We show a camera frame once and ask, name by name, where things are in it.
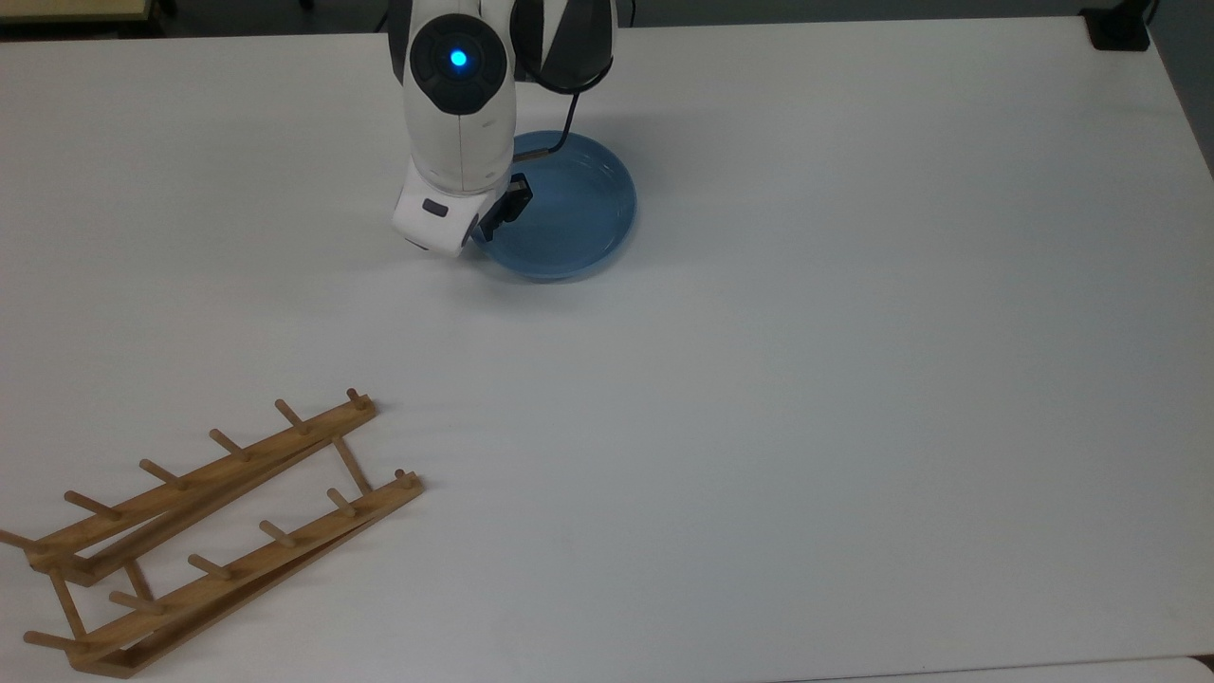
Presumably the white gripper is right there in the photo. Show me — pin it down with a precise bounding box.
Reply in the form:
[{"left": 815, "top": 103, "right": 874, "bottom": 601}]
[{"left": 392, "top": 165, "right": 534, "bottom": 258}]

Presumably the black table clamp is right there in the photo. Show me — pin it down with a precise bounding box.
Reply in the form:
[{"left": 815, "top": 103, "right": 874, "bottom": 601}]
[{"left": 1079, "top": 0, "right": 1160, "bottom": 52}]

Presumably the blue round plate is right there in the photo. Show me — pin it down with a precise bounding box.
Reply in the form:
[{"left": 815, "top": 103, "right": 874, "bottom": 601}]
[{"left": 470, "top": 130, "right": 637, "bottom": 283}]

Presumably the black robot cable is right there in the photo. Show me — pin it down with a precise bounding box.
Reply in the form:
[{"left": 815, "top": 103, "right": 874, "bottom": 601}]
[{"left": 513, "top": 90, "right": 581, "bottom": 166}]

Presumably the wooden desk edge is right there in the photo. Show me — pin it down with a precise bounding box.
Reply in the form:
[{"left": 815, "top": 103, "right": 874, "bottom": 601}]
[{"left": 0, "top": 0, "right": 155, "bottom": 26}]

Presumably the wooden plate rack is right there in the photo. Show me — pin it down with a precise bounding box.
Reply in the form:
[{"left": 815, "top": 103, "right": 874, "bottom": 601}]
[{"left": 0, "top": 387, "right": 424, "bottom": 679}]

